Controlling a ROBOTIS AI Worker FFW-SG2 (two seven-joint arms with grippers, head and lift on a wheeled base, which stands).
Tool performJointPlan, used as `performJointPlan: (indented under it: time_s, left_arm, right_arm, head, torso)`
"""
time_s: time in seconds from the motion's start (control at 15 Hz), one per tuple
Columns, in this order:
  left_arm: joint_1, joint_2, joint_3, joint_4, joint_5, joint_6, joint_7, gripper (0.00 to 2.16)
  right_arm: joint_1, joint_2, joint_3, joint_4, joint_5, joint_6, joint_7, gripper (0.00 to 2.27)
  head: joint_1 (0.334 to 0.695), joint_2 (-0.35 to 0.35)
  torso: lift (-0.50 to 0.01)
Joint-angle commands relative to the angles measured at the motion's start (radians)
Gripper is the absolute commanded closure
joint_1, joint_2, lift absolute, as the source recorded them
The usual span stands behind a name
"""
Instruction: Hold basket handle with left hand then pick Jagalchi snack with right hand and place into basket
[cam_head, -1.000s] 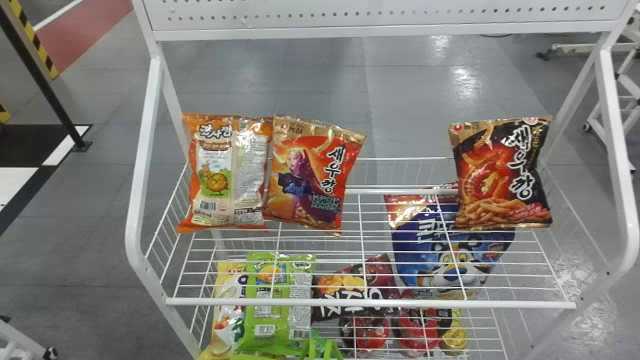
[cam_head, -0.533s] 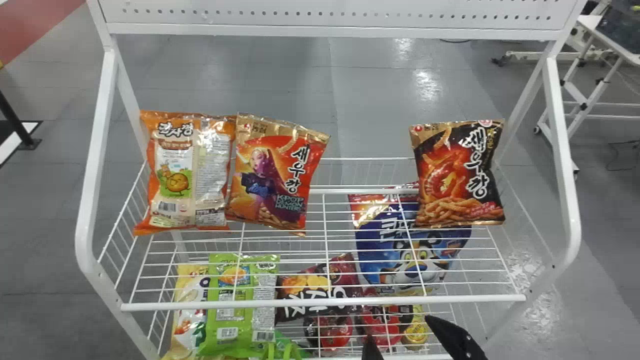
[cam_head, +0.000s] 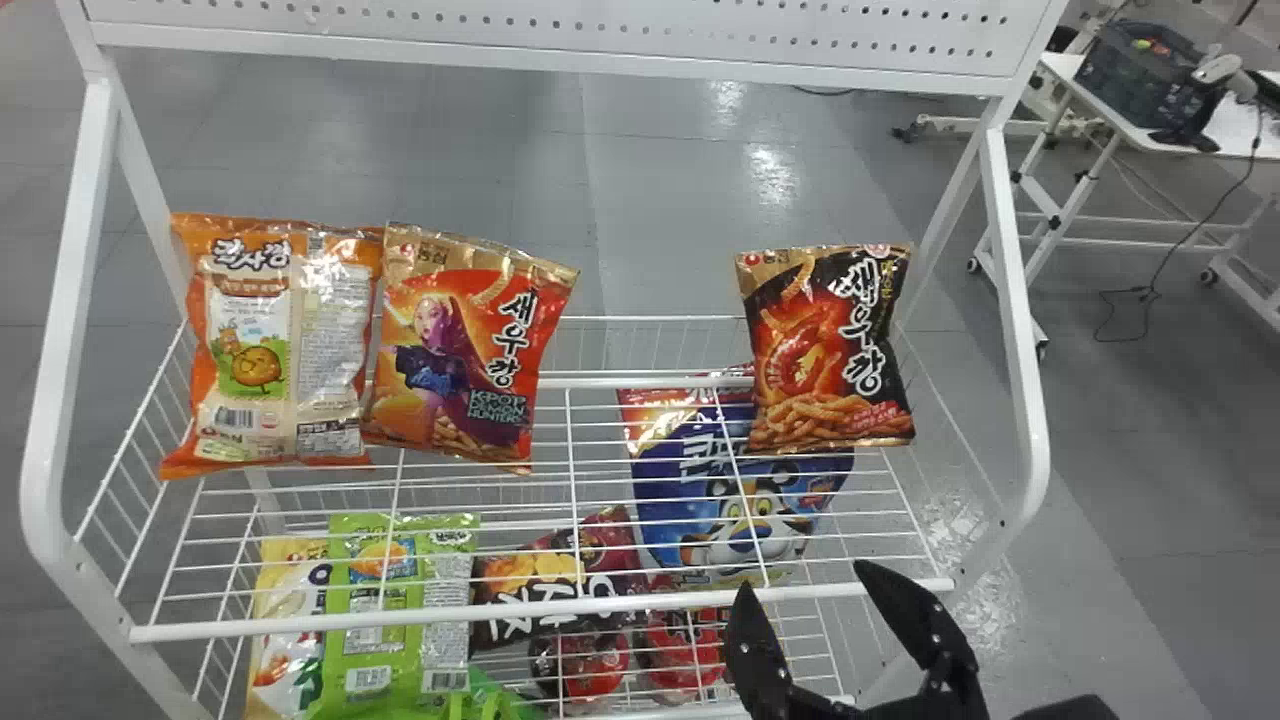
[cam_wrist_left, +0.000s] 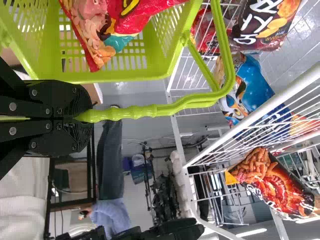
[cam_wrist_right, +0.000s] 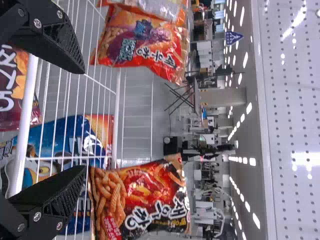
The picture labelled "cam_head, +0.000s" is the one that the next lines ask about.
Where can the green snack packet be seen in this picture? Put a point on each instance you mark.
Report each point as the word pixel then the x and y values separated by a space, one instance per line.
pixel 400 560

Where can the white side table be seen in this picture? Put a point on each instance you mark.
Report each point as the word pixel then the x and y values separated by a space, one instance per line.
pixel 1060 200

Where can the black and red snack packet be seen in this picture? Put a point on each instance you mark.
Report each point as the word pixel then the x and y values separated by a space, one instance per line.
pixel 830 350

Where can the hand scanner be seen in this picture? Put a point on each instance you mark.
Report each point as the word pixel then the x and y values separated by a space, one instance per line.
pixel 1222 72

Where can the yellow and white snack packet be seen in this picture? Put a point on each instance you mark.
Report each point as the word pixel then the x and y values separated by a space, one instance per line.
pixel 285 660

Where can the dark blue basket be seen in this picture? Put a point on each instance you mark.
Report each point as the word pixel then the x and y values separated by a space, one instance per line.
pixel 1135 75

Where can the blue cereal bag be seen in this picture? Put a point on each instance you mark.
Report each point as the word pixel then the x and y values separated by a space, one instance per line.
pixel 700 490

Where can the red and gold snack packet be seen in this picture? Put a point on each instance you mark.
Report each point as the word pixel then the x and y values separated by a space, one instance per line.
pixel 460 350

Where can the orange snack packet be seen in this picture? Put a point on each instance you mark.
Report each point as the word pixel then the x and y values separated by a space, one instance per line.
pixel 270 350

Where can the black stand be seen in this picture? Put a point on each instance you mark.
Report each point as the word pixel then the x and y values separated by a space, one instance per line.
pixel 1190 125

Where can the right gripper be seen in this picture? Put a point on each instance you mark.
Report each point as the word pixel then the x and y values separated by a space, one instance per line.
pixel 900 712

